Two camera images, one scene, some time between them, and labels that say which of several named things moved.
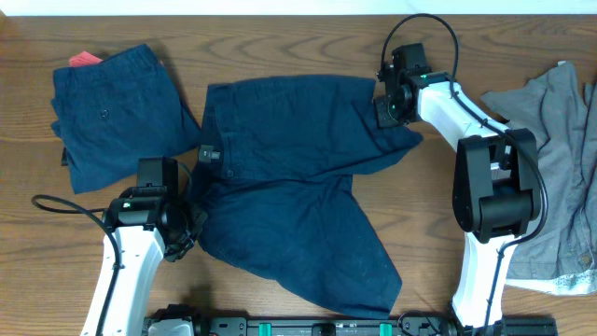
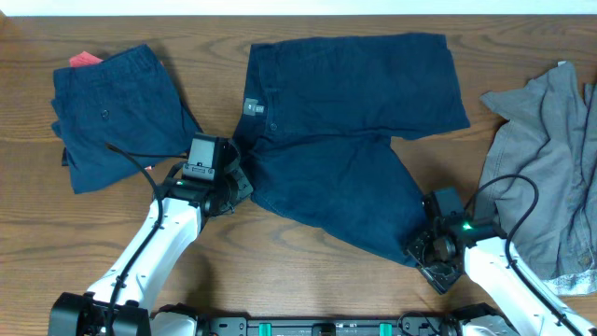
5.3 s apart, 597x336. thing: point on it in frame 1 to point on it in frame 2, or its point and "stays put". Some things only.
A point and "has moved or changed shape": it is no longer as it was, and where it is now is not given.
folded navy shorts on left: [108, 116] stays put
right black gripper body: [390, 113] to [441, 273]
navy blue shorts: [277, 188] has moved or changed shape
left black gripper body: [187, 234] to [240, 188]
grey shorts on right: [562, 114] stays put
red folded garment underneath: [83, 58] stays put
